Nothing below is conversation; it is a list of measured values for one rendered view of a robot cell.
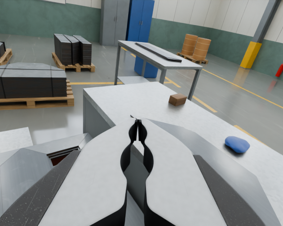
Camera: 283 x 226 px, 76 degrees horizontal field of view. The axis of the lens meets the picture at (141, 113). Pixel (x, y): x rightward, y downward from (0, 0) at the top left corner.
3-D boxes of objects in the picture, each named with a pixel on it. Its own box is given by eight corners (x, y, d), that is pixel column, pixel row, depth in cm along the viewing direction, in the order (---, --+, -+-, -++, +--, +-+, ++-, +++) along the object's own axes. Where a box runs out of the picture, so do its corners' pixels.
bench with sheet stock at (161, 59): (113, 86, 395) (117, 38, 347) (141, 84, 429) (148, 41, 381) (150, 127, 279) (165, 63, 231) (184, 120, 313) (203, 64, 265)
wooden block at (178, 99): (175, 106, 110) (177, 99, 108) (168, 102, 114) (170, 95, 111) (185, 103, 116) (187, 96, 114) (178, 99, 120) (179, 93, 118)
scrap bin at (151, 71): (133, 70, 518) (136, 49, 490) (147, 71, 537) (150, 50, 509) (142, 78, 472) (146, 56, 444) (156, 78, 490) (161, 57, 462)
